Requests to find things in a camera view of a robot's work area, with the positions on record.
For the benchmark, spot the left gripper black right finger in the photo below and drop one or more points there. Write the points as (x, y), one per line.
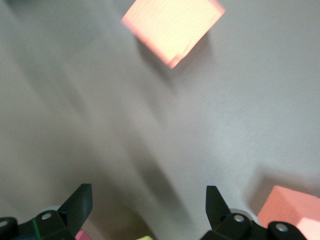
(217, 212)

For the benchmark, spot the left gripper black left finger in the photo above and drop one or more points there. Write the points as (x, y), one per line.
(72, 210)

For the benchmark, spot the crimson foam cube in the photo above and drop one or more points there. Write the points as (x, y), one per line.
(82, 236)

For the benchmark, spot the yellow foam cube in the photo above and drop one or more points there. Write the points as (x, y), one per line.
(145, 238)

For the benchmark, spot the orange foam cube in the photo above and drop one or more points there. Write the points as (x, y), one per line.
(295, 207)

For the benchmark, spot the orange foam cube notched corner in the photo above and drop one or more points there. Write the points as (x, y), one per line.
(172, 27)

